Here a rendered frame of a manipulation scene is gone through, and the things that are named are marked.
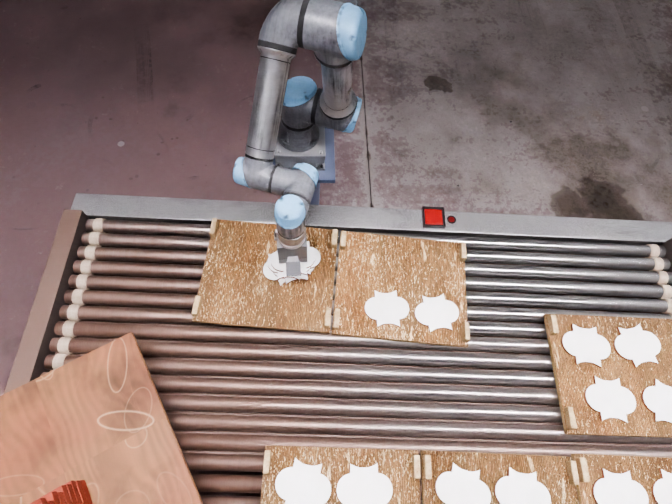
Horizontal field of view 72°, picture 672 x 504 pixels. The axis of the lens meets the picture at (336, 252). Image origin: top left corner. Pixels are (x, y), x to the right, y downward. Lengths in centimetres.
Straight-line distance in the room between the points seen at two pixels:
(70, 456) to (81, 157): 211
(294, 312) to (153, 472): 55
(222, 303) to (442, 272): 69
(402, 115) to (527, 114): 83
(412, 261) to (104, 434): 98
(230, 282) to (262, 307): 13
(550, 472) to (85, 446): 119
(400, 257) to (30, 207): 218
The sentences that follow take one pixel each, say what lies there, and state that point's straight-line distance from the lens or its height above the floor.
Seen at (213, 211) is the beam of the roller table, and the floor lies 92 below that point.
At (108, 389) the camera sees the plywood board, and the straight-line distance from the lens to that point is 136.
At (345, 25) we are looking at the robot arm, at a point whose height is 156.
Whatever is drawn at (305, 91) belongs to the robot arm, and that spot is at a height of 118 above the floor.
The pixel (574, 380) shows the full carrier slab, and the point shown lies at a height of 94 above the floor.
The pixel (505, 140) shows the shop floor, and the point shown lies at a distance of 322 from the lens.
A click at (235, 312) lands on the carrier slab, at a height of 94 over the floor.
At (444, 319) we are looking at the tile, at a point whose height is 94.
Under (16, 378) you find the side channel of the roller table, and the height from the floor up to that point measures 95.
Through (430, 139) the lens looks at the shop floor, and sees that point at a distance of 306.
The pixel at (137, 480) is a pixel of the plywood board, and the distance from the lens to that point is 130.
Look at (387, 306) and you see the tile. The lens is 143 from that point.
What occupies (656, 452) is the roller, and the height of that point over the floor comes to 92.
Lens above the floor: 228
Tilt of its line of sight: 64 degrees down
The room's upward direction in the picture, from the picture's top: 7 degrees clockwise
